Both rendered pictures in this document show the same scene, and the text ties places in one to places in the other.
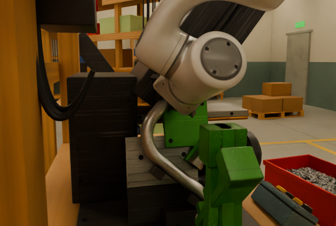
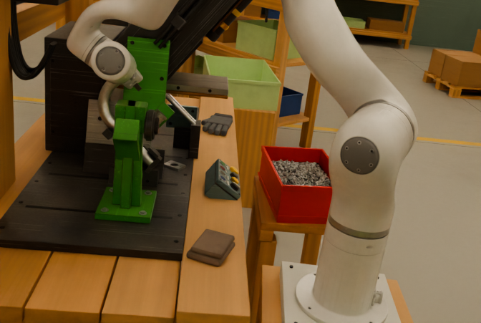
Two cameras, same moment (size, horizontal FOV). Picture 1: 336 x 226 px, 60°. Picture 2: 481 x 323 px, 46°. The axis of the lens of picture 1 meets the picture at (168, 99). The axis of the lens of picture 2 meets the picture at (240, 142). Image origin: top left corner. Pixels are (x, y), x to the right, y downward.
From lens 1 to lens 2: 0.94 m
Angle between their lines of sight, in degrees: 15
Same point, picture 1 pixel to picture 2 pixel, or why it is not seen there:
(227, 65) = (112, 65)
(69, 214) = (41, 158)
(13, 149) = not seen: outside the picture
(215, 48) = (107, 54)
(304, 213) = (226, 188)
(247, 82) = (466, 23)
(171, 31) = (85, 36)
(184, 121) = (142, 92)
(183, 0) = (89, 19)
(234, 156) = (122, 124)
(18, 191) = not seen: outside the picture
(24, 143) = not seen: outside the picture
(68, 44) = not seen: outside the picture
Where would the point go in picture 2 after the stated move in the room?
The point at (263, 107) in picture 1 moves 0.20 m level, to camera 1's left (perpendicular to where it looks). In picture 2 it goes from (461, 77) to (444, 74)
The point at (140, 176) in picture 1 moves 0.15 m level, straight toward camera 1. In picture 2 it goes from (98, 134) to (79, 153)
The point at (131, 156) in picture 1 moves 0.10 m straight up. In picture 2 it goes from (91, 116) to (92, 80)
